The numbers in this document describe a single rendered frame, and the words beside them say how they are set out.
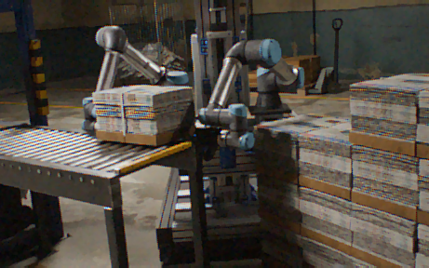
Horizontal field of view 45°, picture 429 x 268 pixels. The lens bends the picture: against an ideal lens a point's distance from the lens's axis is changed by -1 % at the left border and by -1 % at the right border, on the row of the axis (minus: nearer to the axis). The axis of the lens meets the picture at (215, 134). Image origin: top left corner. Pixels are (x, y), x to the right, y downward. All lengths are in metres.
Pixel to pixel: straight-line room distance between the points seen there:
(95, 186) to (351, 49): 7.58
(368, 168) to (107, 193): 0.96
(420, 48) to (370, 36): 0.82
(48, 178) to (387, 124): 1.31
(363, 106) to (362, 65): 7.21
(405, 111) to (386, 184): 0.29
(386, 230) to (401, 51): 7.07
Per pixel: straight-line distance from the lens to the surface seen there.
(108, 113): 2.44
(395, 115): 1.89
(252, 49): 2.45
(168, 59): 10.01
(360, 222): 2.10
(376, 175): 2.00
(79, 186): 2.06
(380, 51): 9.05
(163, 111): 2.28
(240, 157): 2.92
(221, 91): 2.35
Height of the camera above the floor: 1.34
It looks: 13 degrees down
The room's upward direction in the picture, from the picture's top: 4 degrees counter-clockwise
